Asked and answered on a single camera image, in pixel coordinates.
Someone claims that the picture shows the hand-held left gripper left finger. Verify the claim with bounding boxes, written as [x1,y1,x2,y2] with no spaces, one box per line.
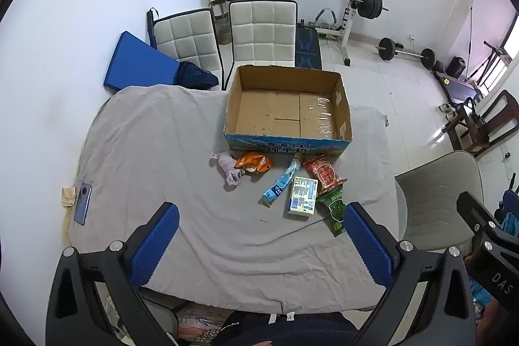
[46,202,180,346]

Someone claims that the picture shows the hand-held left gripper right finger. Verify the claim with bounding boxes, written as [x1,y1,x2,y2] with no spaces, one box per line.
[343,202,476,346]

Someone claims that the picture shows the green snack packet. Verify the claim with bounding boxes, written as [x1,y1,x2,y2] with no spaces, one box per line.
[316,186,348,237]

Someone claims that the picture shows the white-blue carton box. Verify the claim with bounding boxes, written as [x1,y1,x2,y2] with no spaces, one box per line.
[287,176,319,216]

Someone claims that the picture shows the red snack packet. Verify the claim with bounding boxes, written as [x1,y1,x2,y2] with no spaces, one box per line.
[303,153,348,197]

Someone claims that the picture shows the pink cloth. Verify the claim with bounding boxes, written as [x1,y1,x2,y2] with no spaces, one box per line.
[209,151,244,190]

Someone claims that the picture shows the blue white tube packet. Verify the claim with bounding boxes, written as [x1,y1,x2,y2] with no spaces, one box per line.
[261,152,305,208]

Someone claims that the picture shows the orange snack packet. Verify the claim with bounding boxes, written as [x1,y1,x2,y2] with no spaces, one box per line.
[234,151,274,174]

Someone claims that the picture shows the cardboard box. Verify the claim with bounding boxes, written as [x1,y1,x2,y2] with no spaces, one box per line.
[224,64,353,157]

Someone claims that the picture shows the beige plastic chair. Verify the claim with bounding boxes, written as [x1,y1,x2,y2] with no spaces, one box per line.
[395,150,485,251]

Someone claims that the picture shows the blue smartphone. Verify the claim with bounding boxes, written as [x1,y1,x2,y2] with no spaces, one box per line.
[74,183,93,226]

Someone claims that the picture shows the dark wooden chair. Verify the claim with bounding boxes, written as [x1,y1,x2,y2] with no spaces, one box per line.
[442,90,519,158]

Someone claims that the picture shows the pink patterned bag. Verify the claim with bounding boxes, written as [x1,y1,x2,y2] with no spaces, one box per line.
[177,313,228,343]

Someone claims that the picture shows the grey tablecloth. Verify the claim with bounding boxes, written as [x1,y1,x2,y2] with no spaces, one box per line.
[67,84,406,314]

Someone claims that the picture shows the person's dark trousers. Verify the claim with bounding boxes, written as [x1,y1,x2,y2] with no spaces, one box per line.
[211,311,361,346]

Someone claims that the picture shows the black exercise machine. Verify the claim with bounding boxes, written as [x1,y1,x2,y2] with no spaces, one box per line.
[432,68,483,103]

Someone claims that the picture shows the black speaker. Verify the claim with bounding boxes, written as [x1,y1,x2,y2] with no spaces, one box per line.
[446,57,467,79]

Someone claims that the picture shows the black stand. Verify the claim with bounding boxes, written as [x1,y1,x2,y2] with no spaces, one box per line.
[466,6,512,83]

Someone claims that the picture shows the dark blue bag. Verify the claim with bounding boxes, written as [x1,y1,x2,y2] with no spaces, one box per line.
[176,61,220,91]

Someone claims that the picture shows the short barbell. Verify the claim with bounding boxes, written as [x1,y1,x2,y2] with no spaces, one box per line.
[375,37,436,69]

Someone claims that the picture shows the blue foam mat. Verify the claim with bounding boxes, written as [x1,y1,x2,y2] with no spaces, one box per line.
[103,30,181,91]

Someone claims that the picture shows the white padded chair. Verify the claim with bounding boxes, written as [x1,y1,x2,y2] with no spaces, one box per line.
[147,7,223,91]
[222,0,300,91]

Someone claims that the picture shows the black blue bench pad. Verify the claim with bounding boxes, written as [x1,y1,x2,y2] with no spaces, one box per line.
[294,22,323,71]

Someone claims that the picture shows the white barbell rack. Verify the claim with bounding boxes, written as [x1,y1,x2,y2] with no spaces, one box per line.
[248,0,366,67]

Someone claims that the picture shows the rusty gas cylinder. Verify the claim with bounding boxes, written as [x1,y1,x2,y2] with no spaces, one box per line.
[209,0,232,46]

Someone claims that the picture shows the grey exercise handle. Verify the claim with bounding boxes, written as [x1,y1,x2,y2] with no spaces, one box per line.
[314,7,337,26]

